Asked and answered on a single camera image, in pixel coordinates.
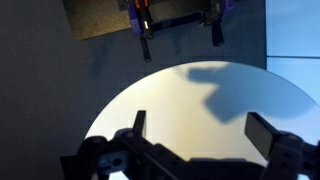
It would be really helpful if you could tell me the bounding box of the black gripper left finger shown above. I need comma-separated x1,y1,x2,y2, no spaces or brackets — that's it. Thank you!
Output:
133,110,146,137

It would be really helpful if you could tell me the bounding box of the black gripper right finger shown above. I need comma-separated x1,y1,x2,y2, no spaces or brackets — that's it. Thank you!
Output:
244,112,281,160

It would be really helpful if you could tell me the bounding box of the round white table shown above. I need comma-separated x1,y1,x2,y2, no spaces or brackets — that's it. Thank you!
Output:
84,60,320,180

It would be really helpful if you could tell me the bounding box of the blue black clamp left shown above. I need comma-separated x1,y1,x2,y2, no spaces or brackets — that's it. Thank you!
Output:
116,0,153,62

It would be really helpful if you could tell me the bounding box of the blue black clamp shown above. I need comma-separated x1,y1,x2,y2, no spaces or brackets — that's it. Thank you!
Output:
198,0,235,47
116,0,153,62

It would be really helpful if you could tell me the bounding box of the dark mat on floor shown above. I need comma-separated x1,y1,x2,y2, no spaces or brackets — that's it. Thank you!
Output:
62,0,209,40

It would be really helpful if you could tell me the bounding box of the blue black clamp right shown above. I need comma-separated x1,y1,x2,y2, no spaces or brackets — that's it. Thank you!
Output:
198,0,235,47

